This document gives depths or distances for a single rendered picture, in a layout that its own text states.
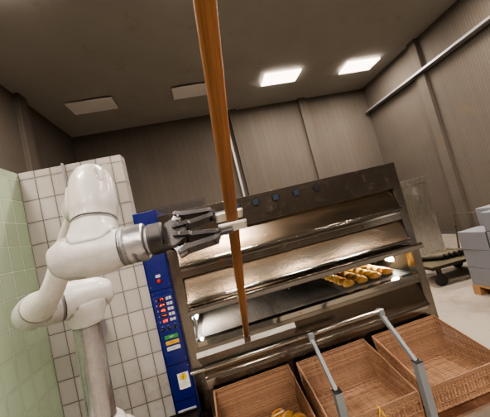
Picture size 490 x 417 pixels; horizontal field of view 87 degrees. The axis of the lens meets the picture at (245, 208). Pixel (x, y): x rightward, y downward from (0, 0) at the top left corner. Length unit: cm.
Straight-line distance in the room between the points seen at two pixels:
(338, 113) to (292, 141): 240
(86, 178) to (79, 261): 20
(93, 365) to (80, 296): 27
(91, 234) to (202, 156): 933
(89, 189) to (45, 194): 153
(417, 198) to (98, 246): 758
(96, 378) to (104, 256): 74
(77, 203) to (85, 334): 66
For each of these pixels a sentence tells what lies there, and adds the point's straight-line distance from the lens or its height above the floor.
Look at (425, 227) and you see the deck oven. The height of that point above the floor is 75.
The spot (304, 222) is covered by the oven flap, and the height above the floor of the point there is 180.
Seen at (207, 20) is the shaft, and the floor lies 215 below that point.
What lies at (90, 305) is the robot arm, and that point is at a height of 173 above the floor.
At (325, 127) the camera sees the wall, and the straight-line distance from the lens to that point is 1145.
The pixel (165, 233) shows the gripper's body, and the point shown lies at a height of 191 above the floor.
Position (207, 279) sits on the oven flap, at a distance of 196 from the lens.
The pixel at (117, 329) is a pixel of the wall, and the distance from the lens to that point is 211.
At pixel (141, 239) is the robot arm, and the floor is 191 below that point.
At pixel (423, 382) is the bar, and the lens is 191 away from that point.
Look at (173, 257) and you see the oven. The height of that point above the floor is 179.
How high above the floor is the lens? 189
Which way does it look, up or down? 4 degrees up
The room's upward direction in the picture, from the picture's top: 14 degrees counter-clockwise
